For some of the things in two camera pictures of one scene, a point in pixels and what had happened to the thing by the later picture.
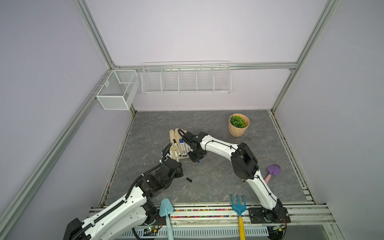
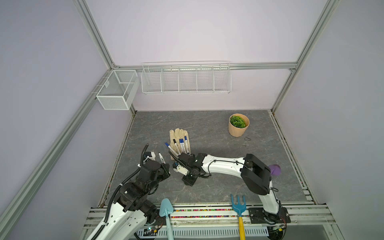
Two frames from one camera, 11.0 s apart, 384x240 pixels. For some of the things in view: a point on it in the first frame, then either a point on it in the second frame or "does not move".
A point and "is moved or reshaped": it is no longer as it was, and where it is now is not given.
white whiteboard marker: (183, 147) does not move
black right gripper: (194, 159) to (188, 181)
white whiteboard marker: (175, 143) does not move
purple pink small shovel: (272, 169) does not move
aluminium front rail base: (216, 222) does not move
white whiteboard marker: (176, 157) is moved or reshaped
